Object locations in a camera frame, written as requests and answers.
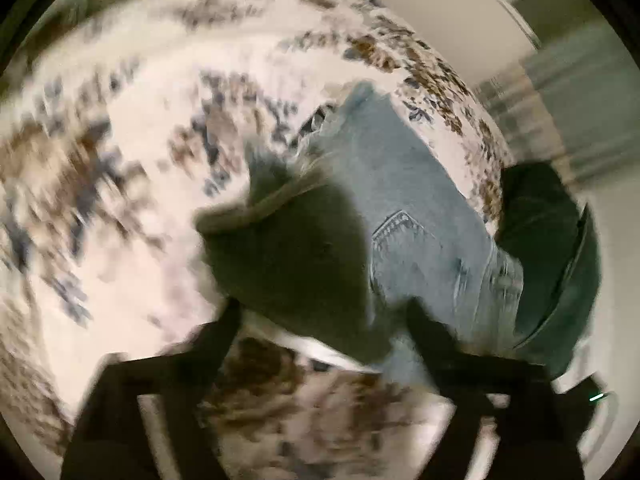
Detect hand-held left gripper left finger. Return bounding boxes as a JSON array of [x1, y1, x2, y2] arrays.
[[60, 299, 244, 480]]

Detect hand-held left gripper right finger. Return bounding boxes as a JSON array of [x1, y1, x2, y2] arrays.
[[406, 304, 586, 480]]

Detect dark green pants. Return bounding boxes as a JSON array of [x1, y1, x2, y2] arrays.
[[194, 152, 397, 367]]

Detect light blue jeans pants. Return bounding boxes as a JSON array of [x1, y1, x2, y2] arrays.
[[299, 81, 526, 392]]

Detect floral printed bed sheet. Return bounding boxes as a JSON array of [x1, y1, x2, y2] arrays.
[[0, 0, 517, 480]]

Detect dark green cloth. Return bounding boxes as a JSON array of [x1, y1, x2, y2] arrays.
[[494, 161, 602, 382]]

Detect grey striped panel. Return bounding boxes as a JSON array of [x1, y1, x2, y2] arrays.
[[472, 22, 640, 186]]

